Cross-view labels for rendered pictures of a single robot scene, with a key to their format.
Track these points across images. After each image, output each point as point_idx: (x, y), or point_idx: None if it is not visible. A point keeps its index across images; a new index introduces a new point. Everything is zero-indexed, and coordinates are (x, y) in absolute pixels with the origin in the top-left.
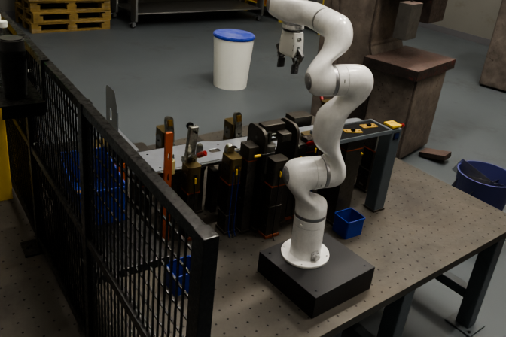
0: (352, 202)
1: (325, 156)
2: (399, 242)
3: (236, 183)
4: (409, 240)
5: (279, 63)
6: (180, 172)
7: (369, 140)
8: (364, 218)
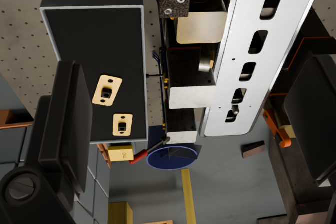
0: (146, 16)
1: None
2: (29, 8)
3: None
4: (32, 24)
5: (317, 95)
6: None
7: (181, 111)
8: None
